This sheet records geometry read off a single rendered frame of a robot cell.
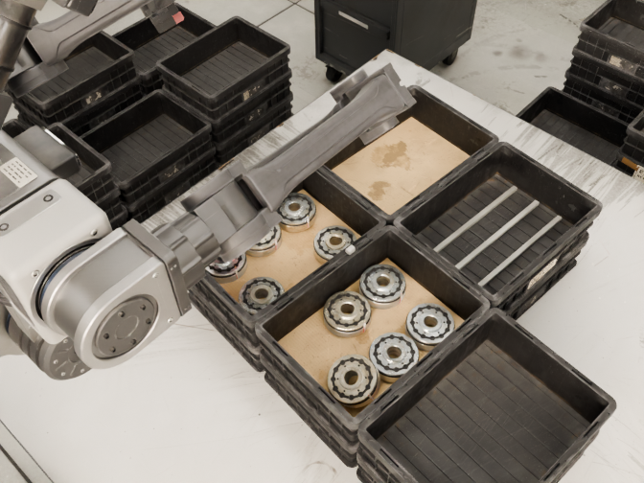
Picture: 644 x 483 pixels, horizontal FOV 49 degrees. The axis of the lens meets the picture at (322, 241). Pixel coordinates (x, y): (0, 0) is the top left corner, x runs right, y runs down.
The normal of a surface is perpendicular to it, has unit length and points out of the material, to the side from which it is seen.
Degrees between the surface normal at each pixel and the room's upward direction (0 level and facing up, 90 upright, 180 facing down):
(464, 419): 0
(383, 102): 40
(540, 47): 0
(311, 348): 0
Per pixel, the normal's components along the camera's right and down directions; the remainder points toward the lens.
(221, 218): 0.46, -0.15
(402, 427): -0.01, -0.62
